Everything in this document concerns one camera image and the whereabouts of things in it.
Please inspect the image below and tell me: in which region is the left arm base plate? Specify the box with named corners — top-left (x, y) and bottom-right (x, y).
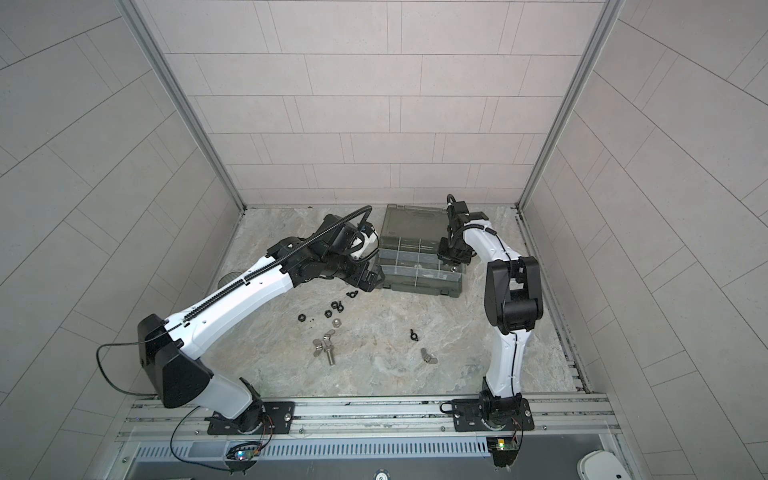
top-left (205, 400), bottom-right (295, 435)

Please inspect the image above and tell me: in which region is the silver wing bolt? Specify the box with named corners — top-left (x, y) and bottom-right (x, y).
top-left (312, 329), bottom-right (336, 366)

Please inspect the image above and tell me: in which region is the circuit board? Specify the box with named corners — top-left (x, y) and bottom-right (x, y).
top-left (486, 437), bottom-right (520, 468)
top-left (226, 441), bottom-right (263, 462)

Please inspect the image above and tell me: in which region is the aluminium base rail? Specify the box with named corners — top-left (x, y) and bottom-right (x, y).
top-left (116, 393), bottom-right (621, 441)

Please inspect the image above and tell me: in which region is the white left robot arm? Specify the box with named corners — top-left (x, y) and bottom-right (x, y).
top-left (137, 206), bottom-right (384, 433)

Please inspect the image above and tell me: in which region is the green plastic organizer box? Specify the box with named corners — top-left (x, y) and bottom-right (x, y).
top-left (377, 204), bottom-right (464, 298)

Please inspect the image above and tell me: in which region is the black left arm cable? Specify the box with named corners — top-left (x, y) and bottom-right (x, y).
top-left (95, 341), bottom-right (241, 472)

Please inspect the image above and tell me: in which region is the left circuit board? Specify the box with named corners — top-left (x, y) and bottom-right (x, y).
top-left (226, 441), bottom-right (263, 462)

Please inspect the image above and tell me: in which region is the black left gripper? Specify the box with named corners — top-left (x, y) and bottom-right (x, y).
top-left (320, 253), bottom-right (390, 292)

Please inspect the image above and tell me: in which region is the white round device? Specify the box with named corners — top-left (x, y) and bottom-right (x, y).
top-left (577, 450), bottom-right (631, 480)

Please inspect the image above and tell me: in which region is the right circuit board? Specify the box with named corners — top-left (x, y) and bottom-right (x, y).
top-left (486, 437), bottom-right (520, 468)

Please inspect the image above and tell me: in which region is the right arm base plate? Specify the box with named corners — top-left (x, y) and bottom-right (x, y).
top-left (439, 395), bottom-right (535, 432)

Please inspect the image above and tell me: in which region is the silver wing nut front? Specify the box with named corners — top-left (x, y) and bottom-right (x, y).
top-left (420, 348), bottom-right (438, 365)

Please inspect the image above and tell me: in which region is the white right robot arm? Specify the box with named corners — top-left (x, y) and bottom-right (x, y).
top-left (438, 194), bottom-right (544, 429)

